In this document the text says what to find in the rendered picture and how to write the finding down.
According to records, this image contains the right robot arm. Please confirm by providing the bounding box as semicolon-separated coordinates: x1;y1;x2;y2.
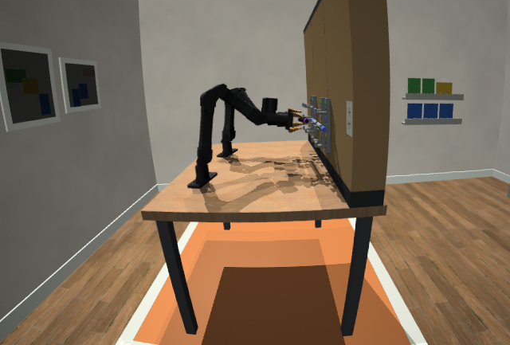
187;84;279;188

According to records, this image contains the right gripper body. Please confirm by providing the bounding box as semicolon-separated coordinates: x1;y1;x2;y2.
277;109;294;130

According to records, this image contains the grey metal bar with blue end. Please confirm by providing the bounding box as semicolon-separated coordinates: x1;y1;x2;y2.
311;119;327;132

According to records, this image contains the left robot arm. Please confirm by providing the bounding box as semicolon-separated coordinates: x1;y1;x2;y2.
217;88;260;157

